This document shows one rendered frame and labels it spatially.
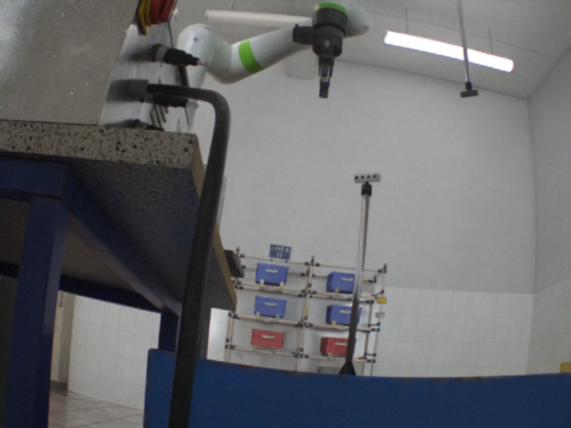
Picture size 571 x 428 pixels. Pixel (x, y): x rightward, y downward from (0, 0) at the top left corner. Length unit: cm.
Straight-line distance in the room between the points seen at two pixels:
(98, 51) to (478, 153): 679
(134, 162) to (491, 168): 690
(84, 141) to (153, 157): 6
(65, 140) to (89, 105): 13
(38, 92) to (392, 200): 623
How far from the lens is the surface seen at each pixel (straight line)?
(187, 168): 41
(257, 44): 174
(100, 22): 62
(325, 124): 690
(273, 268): 573
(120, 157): 42
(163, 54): 72
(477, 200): 701
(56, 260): 44
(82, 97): 57
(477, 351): 667
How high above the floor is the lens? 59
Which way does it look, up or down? 18 degrees up
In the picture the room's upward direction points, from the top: 6 degrees clockwise
